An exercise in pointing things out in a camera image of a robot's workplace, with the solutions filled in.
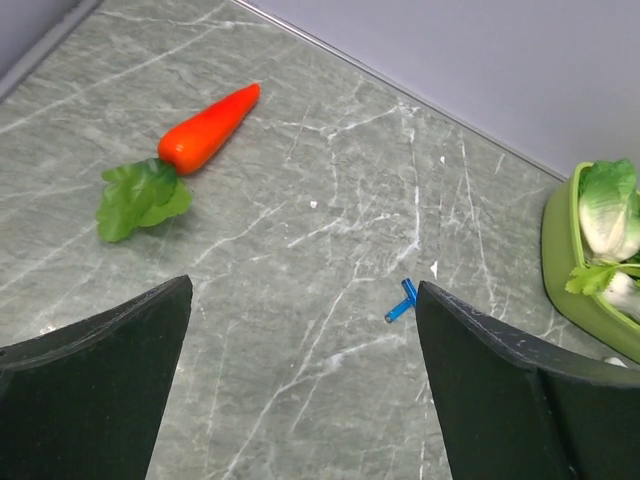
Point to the blue battery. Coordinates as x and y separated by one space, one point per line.
410 290
397 311

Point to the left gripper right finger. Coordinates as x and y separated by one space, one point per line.
513 406

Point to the toy napa cabbage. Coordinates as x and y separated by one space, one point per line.
608 209

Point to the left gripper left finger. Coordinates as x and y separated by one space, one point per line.
86 401

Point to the green toy bok choy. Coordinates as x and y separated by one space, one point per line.
618 284

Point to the orange toy carrot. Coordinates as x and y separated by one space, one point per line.
146 193

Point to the green plastic basket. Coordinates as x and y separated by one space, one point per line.
562 251

